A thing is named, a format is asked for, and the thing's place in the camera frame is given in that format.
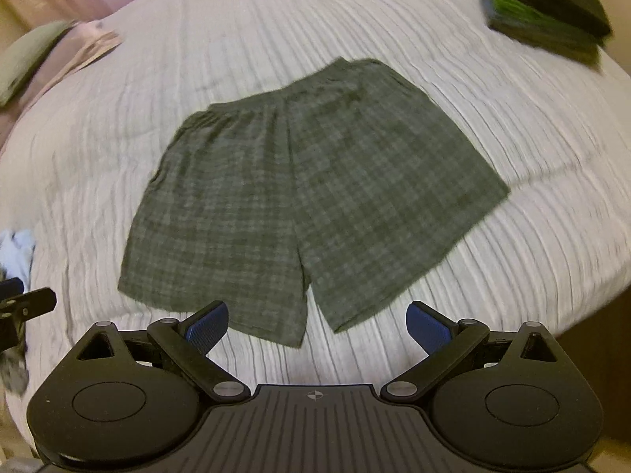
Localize green pillow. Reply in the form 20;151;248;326
0;20;75;108

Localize grey plaid shorts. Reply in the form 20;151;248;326
117;58;512;349

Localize light blue cloth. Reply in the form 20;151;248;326
0;229;36;291

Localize pink bed sheet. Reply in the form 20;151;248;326
0;19;122;151

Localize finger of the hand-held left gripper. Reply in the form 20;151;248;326
0;278;57;350

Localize stack of folded dark clothes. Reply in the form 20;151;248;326
474;0;615;66

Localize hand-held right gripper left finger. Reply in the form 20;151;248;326
75;300;248;401

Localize white ribbed bedspread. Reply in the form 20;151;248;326
0;0;631;447

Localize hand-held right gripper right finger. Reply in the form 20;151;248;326
381;300;559;401

